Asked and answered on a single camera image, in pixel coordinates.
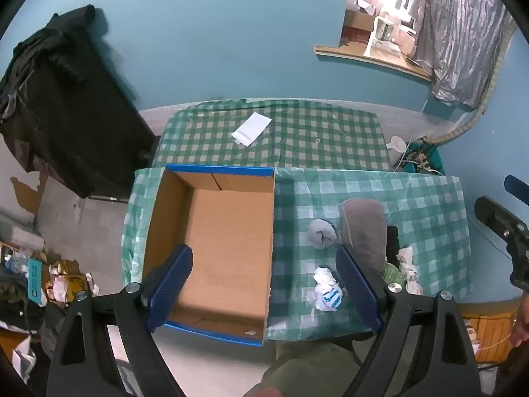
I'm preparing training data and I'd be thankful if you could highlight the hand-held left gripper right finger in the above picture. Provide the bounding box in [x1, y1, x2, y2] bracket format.
[336, 246, 482, 397]

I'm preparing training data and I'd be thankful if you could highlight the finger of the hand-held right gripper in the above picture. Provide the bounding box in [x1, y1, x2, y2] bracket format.
[504, 175, 529, 206]
[474, 196, 527, 243]

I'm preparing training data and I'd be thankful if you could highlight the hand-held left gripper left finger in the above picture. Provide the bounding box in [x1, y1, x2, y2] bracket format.
[46, 244, 193, 397]

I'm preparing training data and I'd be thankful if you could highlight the white blue-striped sock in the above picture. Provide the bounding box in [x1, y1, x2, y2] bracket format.
[313, 267, 345, 311]

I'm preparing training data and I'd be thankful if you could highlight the black sock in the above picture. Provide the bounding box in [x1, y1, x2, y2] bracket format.
[386, 225, 401, 263]

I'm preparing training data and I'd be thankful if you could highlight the grey sock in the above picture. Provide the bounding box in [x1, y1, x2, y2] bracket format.
[306, 218, 339, 250]

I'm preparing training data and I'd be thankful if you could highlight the blue-edged cardboard box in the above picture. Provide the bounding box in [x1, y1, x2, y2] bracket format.
[141, 164, 276, 347]

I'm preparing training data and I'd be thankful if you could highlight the person's right forearm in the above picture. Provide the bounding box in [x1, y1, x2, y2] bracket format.
[510, 291, 529, 348]

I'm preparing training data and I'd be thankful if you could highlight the green bubble wrap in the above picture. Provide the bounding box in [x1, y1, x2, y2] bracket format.
[380, 262, 408, 294]

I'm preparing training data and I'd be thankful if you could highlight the white crumpled cloth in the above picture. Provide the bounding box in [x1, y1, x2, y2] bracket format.
[397, 246, 424, 296]

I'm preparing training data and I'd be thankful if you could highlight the light green checkered plastic tablecloth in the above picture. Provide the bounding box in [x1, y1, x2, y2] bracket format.
[120, 167, 473, 342]

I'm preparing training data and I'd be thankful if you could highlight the teal storage bin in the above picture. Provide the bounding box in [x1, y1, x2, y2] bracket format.
[403, 143, 445, 174]

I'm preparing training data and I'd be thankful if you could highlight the person's leg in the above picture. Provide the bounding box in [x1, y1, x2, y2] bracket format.
[260, 341, 362, 397]

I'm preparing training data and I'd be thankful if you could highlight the pile of floor clutter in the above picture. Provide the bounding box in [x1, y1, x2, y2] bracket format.
[0, 211, 102, 385]

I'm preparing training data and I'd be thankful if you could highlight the teal card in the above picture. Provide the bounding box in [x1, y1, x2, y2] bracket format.
[27, 258, 47, 307]

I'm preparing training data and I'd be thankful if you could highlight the dark green checkered tablecloth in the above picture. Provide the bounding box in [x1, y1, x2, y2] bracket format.
[152, 98, 391, 172]

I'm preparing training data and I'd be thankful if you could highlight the silver plastic curtain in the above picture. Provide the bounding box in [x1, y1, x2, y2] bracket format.
[413, 0, 513, 110]

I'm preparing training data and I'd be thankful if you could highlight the white paper sheet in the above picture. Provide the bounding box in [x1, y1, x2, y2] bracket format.
[230, 112, 272, 148]

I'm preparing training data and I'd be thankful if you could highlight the wooden window sill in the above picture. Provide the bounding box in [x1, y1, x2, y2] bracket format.
[313, 45, 434, 81]

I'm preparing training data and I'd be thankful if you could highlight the dark cloth over furniture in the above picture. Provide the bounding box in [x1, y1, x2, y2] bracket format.
[0, 4, 160, 199]

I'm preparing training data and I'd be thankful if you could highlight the brown cardboard box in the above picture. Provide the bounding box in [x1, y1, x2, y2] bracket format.
[343, 8, 375, 42]

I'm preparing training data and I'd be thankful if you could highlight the patterned rope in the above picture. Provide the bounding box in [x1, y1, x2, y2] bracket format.
[438, 21, 517, 143]

